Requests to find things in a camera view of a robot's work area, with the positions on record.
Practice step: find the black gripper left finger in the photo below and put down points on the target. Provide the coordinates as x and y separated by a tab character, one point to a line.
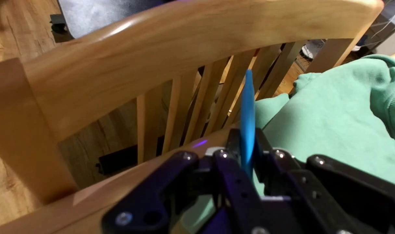
174	190

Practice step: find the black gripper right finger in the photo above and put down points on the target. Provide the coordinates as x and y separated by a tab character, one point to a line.
329	195

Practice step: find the wooden chair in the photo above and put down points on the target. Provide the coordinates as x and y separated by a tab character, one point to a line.
50	97

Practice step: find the green sweater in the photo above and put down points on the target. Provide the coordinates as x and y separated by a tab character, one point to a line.
346	113

